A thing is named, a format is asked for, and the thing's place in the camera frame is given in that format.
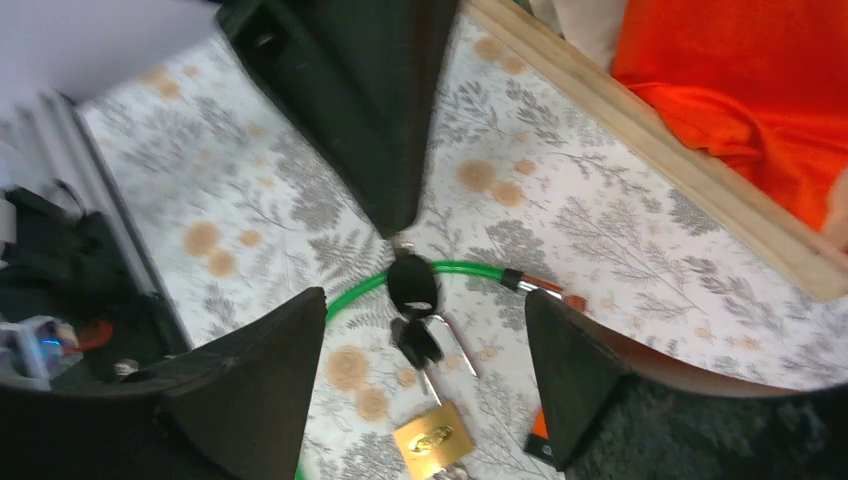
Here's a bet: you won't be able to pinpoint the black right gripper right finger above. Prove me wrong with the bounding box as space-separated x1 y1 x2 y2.
525 291 847 479

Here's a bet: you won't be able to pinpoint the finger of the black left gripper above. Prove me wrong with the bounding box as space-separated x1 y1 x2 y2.
217 0 459 238

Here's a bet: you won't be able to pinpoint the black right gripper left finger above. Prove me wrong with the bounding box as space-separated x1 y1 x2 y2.
1 287 327 479

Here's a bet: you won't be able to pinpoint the orange black padlock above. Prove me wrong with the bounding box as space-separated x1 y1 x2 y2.
523 409 554 466

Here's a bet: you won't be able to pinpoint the green cable lock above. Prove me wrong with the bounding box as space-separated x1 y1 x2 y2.
294 260 588 480

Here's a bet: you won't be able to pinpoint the brass padlock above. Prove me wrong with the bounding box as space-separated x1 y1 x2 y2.
391 314 479 479

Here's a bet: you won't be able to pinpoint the black head keys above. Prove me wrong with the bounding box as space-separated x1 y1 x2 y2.
386 253 444 370

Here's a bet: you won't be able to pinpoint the silver keys bunch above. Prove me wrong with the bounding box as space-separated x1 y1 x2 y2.
430 464 472 480

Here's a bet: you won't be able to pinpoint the wooden clothes rack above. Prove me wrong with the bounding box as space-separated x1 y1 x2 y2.
463 1 847 302

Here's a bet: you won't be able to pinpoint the orange t-shirt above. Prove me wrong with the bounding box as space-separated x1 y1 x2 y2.
612 1 847 230

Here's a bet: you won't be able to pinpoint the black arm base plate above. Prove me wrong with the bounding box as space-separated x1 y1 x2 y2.
57 92 194 356

